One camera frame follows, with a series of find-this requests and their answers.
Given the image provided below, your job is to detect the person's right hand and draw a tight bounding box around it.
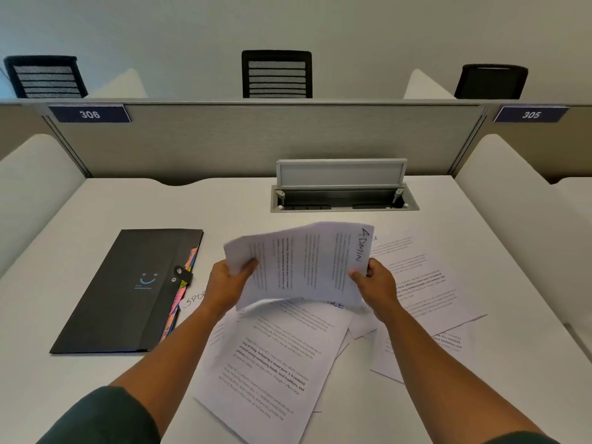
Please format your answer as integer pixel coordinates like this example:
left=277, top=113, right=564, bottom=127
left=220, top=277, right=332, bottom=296
left=349, top=257, right=401, bottom=322

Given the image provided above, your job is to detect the person's left hand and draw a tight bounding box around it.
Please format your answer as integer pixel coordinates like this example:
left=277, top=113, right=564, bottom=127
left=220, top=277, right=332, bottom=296
left=203, top=258, right=260, bottom=315

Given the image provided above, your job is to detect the thin white paper bundle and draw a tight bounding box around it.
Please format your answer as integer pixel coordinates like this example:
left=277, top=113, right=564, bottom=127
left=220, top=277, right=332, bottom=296
left=223, top=221, right=376, bottom=313

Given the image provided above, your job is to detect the pile of white papers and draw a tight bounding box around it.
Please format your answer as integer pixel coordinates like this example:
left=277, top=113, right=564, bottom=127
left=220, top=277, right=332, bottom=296
left=178, top=233, right=489, bottom=444

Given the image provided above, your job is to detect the black expanding folder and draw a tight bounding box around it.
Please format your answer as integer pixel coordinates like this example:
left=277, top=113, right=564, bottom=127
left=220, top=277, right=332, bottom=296
left=49, top=229, right=204, bottom=355

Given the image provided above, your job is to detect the person's right forearm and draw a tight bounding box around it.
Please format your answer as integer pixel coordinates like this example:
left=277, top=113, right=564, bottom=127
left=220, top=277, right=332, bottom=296
left=379, top=309, right=549, bottom=444

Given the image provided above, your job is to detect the person's left forearm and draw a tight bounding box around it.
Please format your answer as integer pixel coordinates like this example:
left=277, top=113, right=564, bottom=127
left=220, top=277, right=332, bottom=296
left=113, top=305, right=232, bottom=440

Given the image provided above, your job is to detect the grey fabric partition panel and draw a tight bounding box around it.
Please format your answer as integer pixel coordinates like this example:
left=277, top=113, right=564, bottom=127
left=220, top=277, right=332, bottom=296
left=44, top=102, right=487, bottom=186

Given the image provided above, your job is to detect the white side desk divider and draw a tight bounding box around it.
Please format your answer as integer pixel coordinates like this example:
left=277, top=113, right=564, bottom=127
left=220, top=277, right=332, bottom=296
left=0, top=133, right=86, bottom=278
left=455, top=133, right=592, bottom=361

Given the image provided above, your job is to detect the green left sleeve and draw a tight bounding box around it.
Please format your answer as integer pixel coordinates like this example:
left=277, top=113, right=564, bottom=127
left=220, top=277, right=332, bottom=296
left=36, top=385, right=163, bottom=444

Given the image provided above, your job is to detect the green sleeve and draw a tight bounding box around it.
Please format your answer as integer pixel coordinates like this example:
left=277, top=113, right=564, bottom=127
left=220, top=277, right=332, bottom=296
left=483, top=431, right=561, bottom=444
left=36, top=385, right=163, bottom=444

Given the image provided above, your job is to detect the green right sleeve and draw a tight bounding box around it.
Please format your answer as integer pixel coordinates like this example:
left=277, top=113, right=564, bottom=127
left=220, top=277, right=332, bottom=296
left=483, top=431, right=561, bottom=444

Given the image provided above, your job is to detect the beige partition panel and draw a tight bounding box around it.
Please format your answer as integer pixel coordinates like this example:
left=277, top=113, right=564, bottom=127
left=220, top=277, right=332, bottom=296
left=451, top=105, right=592, bottom=183
left=0, top=100, right=89, bottom=160

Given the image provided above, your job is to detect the blue desk number sign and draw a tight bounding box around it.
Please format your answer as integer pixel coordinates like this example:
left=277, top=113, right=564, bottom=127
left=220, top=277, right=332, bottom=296
left=48, top=104, right=132, bottom=124
left=493, top=106, right=570, bottom=123

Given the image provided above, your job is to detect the black mesh office chair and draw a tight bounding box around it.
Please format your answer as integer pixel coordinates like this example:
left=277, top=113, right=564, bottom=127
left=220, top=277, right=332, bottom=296
left=241, top=50, right=313, bottom=99
left=3, top=55, right=89, bottom=99

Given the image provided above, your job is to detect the grey desk cable box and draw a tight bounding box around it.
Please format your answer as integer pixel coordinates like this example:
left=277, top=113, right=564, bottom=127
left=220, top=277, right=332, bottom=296
left=270, top=183, right=420, bottom=213

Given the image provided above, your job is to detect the grey cable box lid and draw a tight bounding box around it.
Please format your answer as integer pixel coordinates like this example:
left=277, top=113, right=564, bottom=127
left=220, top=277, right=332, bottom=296
left=276, top=158, right=408, bottom=189

